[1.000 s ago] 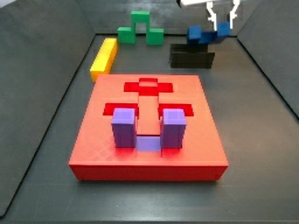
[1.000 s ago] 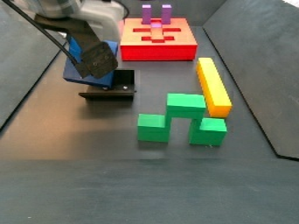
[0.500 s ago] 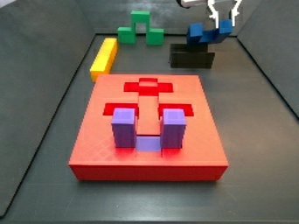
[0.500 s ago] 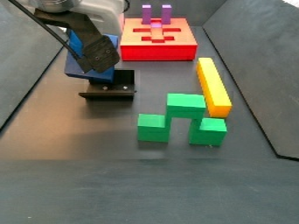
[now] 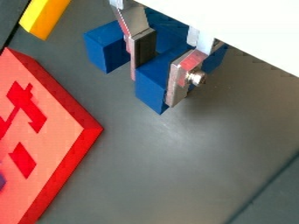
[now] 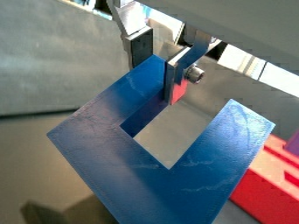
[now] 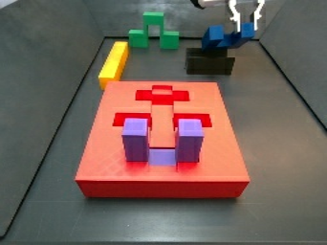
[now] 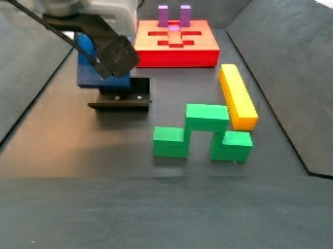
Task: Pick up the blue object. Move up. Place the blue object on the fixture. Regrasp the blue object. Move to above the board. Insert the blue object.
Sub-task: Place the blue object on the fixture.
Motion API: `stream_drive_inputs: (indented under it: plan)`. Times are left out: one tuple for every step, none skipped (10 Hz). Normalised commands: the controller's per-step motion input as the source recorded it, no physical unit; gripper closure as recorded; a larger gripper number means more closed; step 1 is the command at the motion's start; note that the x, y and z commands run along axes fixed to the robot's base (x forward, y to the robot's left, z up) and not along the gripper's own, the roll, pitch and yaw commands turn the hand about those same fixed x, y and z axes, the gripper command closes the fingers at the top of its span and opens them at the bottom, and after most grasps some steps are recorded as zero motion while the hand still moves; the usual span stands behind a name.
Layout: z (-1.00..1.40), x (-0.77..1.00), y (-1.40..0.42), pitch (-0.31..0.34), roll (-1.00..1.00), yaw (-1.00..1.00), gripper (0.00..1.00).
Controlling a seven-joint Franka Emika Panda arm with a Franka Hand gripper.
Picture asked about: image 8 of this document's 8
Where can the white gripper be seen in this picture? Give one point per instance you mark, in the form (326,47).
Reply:
(117,12)

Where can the black angled fixture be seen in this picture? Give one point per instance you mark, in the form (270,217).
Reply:
(133,99)

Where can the purple U-shaped block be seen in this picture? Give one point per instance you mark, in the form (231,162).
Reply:
(181,17)

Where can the red slotted base block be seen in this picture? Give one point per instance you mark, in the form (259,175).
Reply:
(176,46)

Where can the yellow long block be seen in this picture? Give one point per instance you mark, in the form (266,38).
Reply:
(243,111)

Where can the green stepped block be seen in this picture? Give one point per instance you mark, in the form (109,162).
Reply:
(231,145)

